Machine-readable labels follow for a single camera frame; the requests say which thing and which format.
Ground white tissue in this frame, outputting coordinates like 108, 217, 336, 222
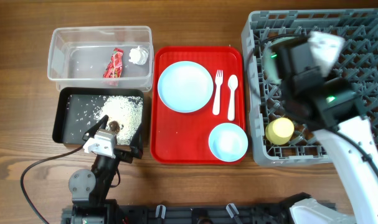
128, 46, 149, 65

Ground green bowl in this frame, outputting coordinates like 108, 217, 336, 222
262, 35, 294, 85

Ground white plastic spoon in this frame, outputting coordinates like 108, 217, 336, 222
227, 75, 238, 121

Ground clear plastic bin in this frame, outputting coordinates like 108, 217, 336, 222
47, 26, 154, 91

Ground rice and food scraps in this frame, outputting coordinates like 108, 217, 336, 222
100, 96, 143, 146

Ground red serving tray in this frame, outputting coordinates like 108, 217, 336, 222
149, 46, 246, 165

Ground grey dishwasher rack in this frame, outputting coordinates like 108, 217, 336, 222
241, 9, 378, 167

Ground yellow cup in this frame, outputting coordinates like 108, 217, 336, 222
265, 118, 295, 145

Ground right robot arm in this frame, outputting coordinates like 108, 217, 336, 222
271, 39, 378, 223

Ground light blue bowl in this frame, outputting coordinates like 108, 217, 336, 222
208, 123, 248, 162

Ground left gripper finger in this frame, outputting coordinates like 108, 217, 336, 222
82, 115, 108, 141
130, 124, 143, 159

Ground red snack wrapper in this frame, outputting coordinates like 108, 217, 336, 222
103, 48, 123, 78

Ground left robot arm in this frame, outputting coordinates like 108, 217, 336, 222
61, 115, 143, 223

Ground black waste tray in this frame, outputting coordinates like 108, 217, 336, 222
52, 87, 144, 144

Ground white plastic fork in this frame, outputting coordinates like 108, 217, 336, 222
212, 70, 224, 115

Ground light blue plate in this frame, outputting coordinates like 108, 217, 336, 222
157, 61, 214, 113

